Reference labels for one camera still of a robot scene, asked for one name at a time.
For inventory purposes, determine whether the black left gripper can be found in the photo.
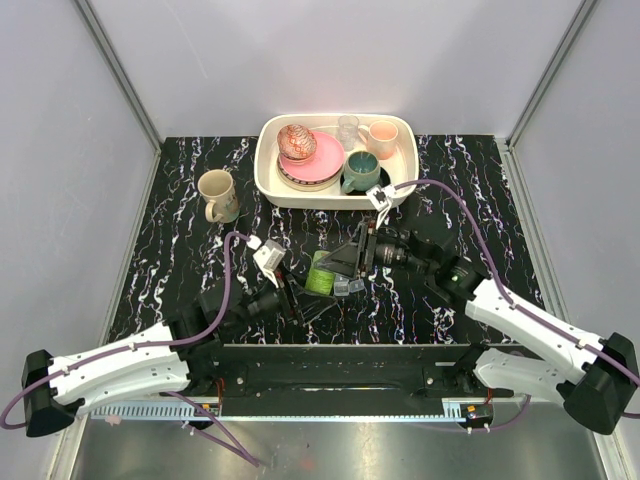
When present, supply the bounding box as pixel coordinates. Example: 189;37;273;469
224;262;337;335

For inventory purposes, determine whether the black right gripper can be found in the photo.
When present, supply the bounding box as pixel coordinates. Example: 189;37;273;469
315;216;435;280

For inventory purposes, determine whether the green pill bottle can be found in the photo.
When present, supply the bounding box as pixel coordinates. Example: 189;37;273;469
305;250;335;295

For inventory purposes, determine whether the clear weekly pill organizer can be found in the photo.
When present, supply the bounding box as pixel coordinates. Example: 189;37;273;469
333;275;365;297

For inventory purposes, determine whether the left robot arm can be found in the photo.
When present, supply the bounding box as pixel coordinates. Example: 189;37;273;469
22;273;337;438

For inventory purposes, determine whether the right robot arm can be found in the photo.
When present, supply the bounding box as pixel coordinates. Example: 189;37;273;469
314;222;639;435

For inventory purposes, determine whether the striped rim ceramic plate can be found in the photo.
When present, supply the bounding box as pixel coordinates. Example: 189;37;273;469
276;155;343;192

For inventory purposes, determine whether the black saucer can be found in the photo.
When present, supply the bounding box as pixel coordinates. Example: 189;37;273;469
340;167;391;196

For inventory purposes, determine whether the teal glazed ceramic mug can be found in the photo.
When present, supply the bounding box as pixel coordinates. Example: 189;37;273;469
341;151;380;194

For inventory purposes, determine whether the white rectangular dish tub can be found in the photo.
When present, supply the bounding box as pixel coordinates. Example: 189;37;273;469
254;112;420;211

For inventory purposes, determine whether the pink ceramic plate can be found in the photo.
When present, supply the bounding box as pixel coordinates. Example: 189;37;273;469
277;132;345;185

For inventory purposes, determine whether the red patterned ceramic bowl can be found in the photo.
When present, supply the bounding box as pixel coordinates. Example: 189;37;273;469
277;124;317;162

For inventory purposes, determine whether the pink ceramic mug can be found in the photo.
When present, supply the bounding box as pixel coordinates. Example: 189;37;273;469
358;120;399;160

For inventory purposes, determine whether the clear drinking glass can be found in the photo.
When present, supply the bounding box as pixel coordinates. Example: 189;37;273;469
337;115;359;151

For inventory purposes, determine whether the cream illustrated ceramic mug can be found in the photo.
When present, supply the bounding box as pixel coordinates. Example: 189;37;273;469
197;169;240;224

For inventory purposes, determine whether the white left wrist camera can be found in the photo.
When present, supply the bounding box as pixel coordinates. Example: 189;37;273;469
253;239;285;288

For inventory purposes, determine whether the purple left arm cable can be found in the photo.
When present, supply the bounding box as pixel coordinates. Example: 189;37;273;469
0;232;261;467

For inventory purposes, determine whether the slotted cable duct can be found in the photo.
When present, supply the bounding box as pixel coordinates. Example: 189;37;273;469
91;398;208;421

